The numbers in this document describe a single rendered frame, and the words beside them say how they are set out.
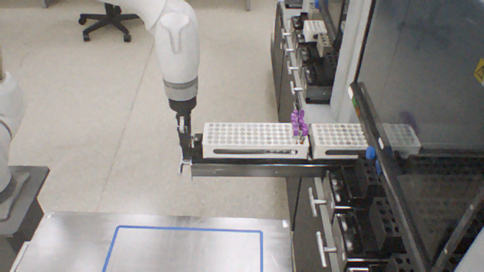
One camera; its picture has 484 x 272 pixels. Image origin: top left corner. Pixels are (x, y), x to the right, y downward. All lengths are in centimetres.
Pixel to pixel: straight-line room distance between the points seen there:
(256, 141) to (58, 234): 55
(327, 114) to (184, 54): 68
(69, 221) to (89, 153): 145
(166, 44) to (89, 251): 50
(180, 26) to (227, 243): 51
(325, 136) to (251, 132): 22
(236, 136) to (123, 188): 120
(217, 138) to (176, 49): 32
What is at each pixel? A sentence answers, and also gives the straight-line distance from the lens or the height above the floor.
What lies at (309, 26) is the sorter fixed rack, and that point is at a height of 86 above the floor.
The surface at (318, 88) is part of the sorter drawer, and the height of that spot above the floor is 80.
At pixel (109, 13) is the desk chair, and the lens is 376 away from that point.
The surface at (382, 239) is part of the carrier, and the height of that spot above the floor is 86.
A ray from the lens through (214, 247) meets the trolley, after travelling 95.
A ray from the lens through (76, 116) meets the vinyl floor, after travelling 280.
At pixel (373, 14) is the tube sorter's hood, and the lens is 106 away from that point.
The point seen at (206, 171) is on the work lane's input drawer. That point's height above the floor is 78.
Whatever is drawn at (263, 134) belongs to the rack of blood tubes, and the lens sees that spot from 116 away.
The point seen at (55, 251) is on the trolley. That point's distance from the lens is 103.
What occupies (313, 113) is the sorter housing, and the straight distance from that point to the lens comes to 147.
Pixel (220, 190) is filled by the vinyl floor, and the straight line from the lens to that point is 216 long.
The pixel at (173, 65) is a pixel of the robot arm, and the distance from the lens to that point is 97.
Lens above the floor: 161
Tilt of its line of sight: 41 degrees down
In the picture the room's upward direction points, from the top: 1 degrees clockwise
